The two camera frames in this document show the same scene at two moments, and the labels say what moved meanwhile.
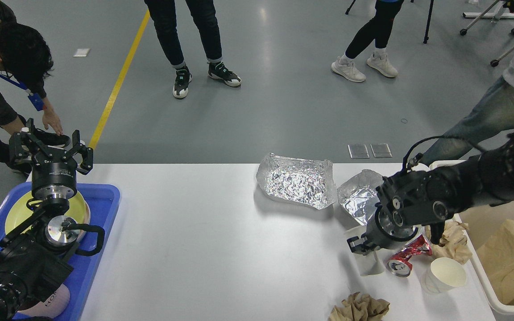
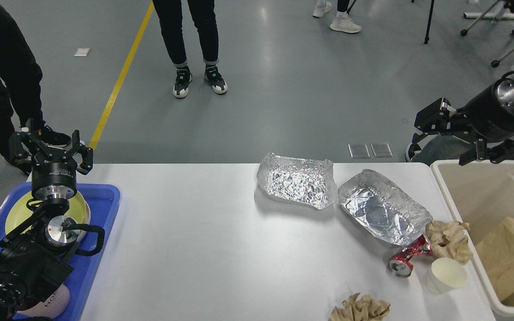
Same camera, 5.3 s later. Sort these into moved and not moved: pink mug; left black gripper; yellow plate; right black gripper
Moved: right black gripper
Not moved: left black gripper; yellow plate; pink mug
